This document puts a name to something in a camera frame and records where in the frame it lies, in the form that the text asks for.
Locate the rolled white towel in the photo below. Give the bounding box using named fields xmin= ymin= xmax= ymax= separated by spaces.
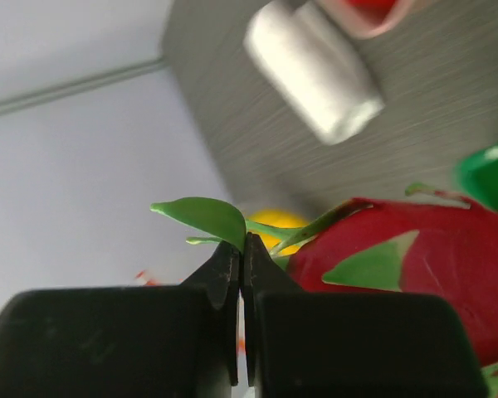
xmin=243 ymin=1 xmax=384 ymax=145

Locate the green plastic tray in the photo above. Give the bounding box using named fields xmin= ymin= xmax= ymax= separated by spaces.
xmin=454 ymin=143 xmax=498 ymax=212

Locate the clear orange zip top bag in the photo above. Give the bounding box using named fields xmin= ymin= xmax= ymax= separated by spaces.
xmin=134 ymin=270 xmax=163 ymax=286

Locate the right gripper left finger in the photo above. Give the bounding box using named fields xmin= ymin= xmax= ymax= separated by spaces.
xmin=0 ymin=243 xmax=240 ymax=397

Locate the yellow fake banana bunch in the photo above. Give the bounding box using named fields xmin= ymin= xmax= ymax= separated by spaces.
xmin=249 ymin=209 xmax=308 ymax=250

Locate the pink compartment tray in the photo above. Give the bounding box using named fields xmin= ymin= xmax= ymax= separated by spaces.
xmin=316 ymin=0 xmax=418 ymax=39

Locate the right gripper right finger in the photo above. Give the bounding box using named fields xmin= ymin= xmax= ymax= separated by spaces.
xmin=242 ymin=234 xmax=488 ymax=397

